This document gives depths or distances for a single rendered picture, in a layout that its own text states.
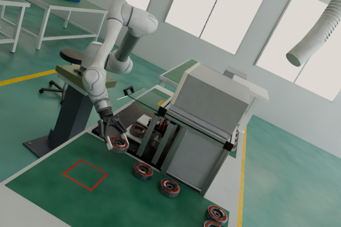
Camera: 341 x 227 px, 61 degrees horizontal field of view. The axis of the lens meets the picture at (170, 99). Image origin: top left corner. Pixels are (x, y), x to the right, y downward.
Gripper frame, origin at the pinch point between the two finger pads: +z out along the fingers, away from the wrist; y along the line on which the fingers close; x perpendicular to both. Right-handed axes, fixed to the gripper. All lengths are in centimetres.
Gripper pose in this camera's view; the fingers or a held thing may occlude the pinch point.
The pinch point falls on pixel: (117, 144)
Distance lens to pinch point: 159.5
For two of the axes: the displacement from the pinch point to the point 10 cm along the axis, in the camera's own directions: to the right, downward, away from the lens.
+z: 4.1, 8.7, -2.6
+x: 6.9, -4.9, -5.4
